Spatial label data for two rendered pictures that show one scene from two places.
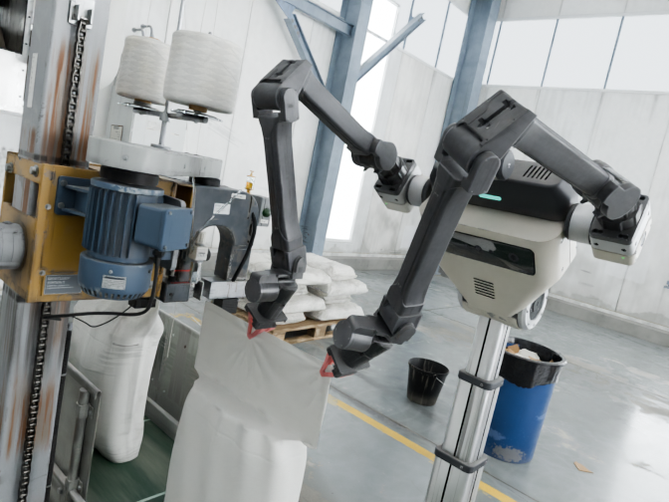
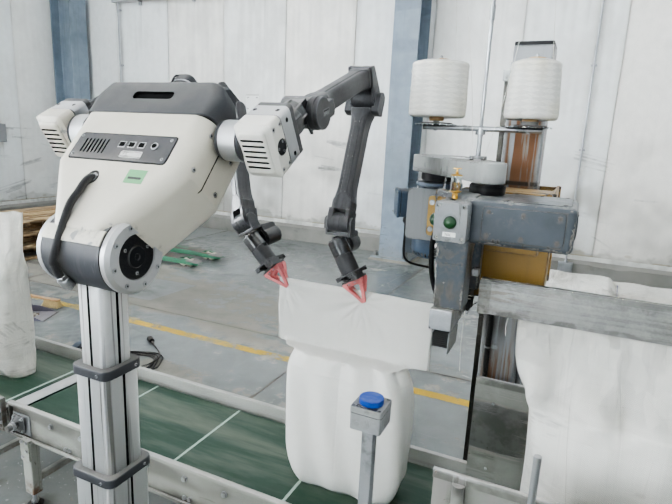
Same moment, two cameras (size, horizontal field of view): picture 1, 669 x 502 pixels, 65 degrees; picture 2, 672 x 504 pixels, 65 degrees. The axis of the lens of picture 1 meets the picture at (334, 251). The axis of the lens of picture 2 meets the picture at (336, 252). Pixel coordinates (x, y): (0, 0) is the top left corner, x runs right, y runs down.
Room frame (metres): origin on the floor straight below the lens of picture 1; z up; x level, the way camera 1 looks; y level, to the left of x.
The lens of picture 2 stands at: (2.71, -0.32, 1.47)
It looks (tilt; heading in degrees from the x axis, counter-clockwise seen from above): 13 degrees down; 164
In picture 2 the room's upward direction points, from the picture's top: 3 degrees clockwise
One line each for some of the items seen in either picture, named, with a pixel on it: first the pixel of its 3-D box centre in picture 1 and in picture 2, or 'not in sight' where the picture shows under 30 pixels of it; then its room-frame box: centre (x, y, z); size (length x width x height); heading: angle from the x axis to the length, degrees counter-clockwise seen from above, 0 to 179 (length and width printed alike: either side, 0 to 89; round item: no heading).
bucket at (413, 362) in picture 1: (424, 382); not in sight; (3.60, -0.82, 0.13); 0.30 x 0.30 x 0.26
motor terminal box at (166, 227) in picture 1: (163, 231); (406, 206); (1.11, 0.37, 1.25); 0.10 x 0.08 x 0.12; 165
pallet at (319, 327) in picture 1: (288, 317); not in sight; (4.75, 0.30, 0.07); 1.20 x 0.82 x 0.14; 142
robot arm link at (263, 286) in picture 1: (274, 277); (344, 234); (1.21, 0.13, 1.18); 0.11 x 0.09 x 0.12; 140
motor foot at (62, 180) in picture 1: (92, 200); not in sight; (1.16, 0.56, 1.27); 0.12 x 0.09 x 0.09; 140
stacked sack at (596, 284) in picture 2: not in sight; (570, 283); (-0.54, 2.48, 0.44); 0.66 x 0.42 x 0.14; 47
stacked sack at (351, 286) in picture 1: (333, 284); not in sight; (4.86, -0.05, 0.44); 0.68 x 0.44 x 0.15; 140
